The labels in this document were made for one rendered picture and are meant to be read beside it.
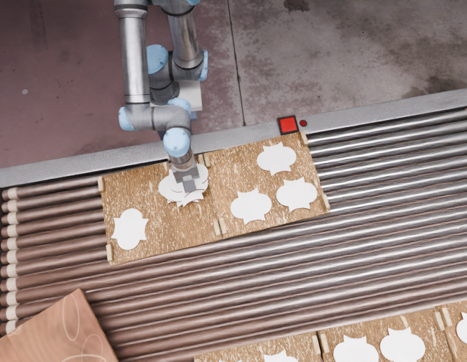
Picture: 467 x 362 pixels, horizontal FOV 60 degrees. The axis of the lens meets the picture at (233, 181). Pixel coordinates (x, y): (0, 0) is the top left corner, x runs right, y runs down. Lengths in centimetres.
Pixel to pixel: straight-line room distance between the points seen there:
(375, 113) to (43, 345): 147
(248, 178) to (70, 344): 82
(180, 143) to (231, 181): 41
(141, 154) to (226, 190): 38
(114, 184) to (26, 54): 195
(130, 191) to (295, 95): 160
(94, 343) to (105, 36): 237
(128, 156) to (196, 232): 42
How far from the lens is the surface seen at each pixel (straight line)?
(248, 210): 149
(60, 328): 145
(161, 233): 151
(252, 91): 285
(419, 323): 156
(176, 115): 126
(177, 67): 159
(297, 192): 153
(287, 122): 167
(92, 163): 170
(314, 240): 152
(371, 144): 171
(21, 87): 324
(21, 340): 150
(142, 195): 157
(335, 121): 172
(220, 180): 154
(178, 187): 148
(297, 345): 146
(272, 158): 157
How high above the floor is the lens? 238
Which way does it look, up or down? 69 degrees down
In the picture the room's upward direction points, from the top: 2 degrees counter-clockwise
